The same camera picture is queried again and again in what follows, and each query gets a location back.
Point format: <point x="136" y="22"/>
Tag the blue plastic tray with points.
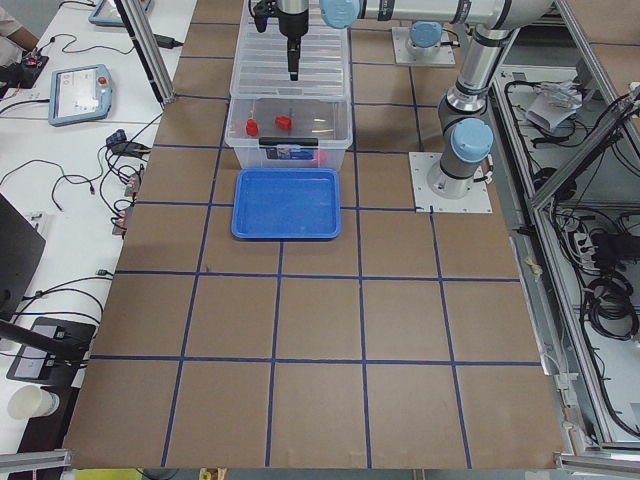
<point x="287" y="204"/>

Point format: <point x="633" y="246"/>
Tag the person at desk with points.
<point x="15" y="39"/>

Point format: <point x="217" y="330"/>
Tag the black monitor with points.
<point x="22" y="248"/>

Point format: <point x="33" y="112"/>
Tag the white paper cup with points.
<point x="32" y="402"/>

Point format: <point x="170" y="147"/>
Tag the black power adapter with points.
<point x="167" y="42"/>

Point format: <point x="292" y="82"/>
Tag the near blue teach pendant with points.
<point x="79" y="95"/>

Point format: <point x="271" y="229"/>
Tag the pink block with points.
<point x="320" y="159"/>

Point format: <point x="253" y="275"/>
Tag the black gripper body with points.
<point x="292" y="21"/>

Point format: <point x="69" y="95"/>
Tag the red block left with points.
<point x="251" y="127"/>

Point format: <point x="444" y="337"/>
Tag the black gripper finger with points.
<point x="296" y="51"/>
<point x="290" y="58"/>

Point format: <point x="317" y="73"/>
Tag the clear plastic box lid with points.
<point x="269" y="65"/>

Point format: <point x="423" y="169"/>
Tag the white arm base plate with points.
<point x="436" y="192"/>
<point x="422" y="44"/>

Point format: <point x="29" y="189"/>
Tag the clear plastic storage box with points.
<point x="289" y="133"/>

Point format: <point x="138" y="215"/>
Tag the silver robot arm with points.
<point x="327" y="50"/>
<point x="468" y="139"/>

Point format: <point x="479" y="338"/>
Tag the red block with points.
<point x="251" y="127"/>
<point x="283" y="122"/>

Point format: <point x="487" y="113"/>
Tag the red block right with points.
<point x="283" y="122"/>

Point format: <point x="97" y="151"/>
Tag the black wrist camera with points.
<point x="261" y="11"/>

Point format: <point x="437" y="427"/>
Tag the aluminium frame post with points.
<point x="140" y="32"/>

